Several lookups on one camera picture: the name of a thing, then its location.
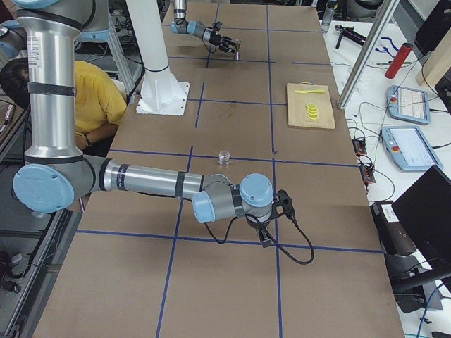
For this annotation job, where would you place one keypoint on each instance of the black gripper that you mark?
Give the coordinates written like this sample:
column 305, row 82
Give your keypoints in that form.
column 256, row 224
column 215, row 39

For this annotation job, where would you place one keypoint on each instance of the clear glass measuring cup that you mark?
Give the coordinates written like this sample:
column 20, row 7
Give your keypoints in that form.
column 223, row 157

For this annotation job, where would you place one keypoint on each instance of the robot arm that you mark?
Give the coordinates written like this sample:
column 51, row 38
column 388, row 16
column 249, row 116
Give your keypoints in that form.
column 180, row 25
column 56, row 172

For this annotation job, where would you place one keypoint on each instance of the yellow plastic knife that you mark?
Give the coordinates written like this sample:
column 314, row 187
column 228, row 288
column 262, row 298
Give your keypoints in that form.
column 310, row 91

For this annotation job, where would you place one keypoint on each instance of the bamboo cutting board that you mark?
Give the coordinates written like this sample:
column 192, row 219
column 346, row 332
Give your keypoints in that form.
column 297, row 110

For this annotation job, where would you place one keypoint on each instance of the clear water bottle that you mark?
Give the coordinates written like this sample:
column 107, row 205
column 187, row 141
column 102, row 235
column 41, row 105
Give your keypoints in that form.
column 328, row 15

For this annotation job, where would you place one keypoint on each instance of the orange circuit board lower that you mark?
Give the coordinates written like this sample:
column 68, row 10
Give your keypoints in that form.
column 367, row 173

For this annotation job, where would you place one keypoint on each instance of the orange circuit board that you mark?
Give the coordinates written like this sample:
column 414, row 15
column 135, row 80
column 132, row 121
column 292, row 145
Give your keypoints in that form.
column 359, row 146
column 367, row 173

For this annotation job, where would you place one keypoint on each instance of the black handheld tool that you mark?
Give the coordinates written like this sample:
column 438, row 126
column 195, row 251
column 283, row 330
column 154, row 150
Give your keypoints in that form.
column 349, row 33

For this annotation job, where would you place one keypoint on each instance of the orange circuit board upper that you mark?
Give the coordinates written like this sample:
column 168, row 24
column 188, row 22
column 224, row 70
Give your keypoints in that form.
column 359, row 146

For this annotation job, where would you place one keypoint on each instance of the black box with label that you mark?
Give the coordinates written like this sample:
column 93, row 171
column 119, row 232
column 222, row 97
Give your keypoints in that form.
column 393, row 237

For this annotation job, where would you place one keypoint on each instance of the person in yellow shirt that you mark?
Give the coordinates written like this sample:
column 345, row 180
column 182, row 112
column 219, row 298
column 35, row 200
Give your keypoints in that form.
column 99, row 106

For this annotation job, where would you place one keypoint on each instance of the black computer monitor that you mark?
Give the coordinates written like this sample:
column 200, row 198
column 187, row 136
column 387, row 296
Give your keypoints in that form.
column 424, row 212

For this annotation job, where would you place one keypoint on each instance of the near teach pendant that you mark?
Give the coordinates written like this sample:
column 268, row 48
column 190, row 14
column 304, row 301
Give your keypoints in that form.
column 409, row 148

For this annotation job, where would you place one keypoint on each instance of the teach pendant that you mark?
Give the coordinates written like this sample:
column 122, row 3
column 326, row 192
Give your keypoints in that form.
column 410, row 105
column 409, row 148

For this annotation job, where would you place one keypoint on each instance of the red thermos bottle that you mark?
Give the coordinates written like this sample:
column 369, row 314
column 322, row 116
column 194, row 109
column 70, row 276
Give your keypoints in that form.
column 398, row 60

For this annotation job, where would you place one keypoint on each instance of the far teach pendant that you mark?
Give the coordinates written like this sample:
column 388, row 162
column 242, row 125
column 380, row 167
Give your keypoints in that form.
column 410, row 105

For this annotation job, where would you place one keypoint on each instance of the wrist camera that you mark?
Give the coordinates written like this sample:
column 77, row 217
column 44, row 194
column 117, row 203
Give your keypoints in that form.
column 217, row 26
column 282, row 205

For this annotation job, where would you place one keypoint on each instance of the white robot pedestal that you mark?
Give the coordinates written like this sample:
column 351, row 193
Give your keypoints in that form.
column 161, row 93

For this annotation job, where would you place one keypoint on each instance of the aluminium frame post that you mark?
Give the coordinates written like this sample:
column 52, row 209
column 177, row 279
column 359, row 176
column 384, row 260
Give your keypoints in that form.
column 382, row 19

